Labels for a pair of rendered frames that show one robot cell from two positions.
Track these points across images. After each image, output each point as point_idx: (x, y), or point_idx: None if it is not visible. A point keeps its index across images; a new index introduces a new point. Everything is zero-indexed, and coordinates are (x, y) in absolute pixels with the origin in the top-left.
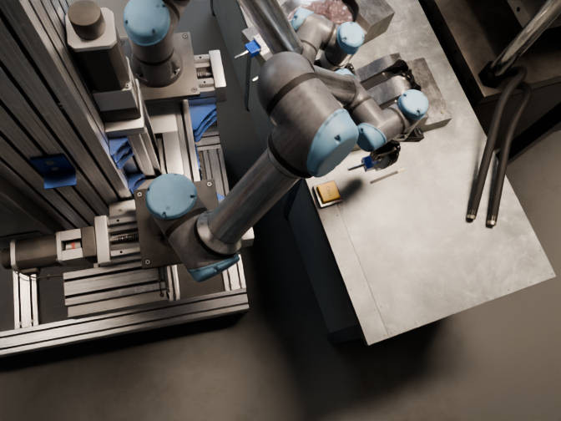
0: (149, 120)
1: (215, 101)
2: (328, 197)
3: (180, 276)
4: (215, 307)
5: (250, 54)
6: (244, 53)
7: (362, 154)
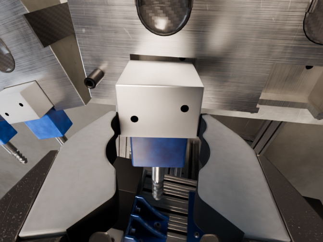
0: None
1: (122, 241)
2: None
3: (237, 130)
4: (280, 121)
5: (8, 140)
6: (7, 150)
7: None
